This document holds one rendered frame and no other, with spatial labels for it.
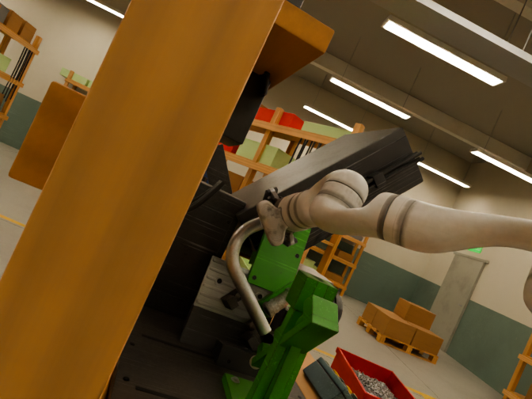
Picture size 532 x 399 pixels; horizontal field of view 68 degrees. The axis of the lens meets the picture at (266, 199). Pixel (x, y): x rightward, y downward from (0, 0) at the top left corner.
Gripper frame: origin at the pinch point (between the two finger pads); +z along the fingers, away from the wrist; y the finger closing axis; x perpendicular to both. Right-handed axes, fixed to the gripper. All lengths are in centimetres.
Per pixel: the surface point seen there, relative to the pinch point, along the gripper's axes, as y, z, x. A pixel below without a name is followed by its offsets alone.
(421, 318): -287, 493, -405
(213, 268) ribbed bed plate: -6.0, 6.4, 14.9
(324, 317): -17.5, -25.3, 7.0
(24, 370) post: -1, -54, 42
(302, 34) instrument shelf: 25.3, -36.8, -0.9
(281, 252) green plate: -8.7, 4.8, -2.0
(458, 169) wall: -94, 690, -843
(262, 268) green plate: -10.5, 4.8, 4.2
